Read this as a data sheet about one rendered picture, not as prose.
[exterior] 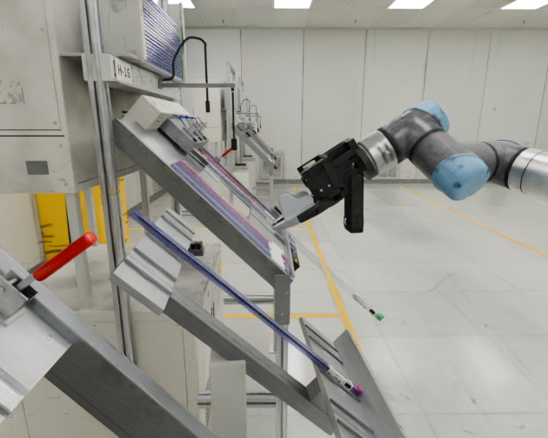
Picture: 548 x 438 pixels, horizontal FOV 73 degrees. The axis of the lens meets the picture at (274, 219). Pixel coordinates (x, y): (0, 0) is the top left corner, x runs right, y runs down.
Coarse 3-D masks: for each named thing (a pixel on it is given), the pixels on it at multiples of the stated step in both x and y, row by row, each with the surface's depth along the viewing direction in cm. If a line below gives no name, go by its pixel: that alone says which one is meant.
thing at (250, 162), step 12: (240, 84) 571; (252, 132) 601; (216, 144) 598; (240, 144) 594; (264, 144) 620; (240, 156) 598; (276, 156) 661; (252, 168) 607; (252, 180) 612; (264, 180) 609; (252, 192) 617
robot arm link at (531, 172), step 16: (496, 144) 64; (512, 144) 64; (512, 160) 62; (528, 160) 60; (544, 160) 59; (496, 176) 64; (512, 176) 62; (528, 176) 60; (544, 176) 58; (528, 192) 61; (544, 192) 59
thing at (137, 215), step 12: (132, 216) 56; (144, 216) 57; (144, 228) 56; (156, 228) 57; (168, 240) 57; (180, 252) 58; (192, 264) 58; (204, 264) 60; (216, 276) 59; (228, 288) 60; (240, 300) 61; (252, 312) 62; (264, 312) 63; (276, 324) 63; (288, 336) 63; (300, 348) 64; (312, 360) 65
